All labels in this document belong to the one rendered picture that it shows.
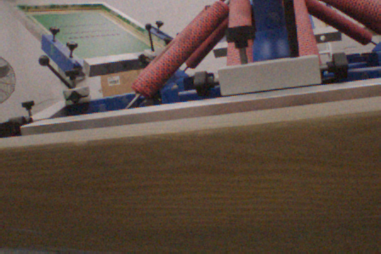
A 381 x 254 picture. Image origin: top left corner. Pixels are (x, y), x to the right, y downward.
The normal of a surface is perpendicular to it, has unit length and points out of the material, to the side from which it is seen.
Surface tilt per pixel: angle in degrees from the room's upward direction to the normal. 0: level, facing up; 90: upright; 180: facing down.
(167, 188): 90
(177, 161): 90
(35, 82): 90
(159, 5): 90
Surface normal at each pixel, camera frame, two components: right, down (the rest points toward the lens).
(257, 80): -0.26, 0.15
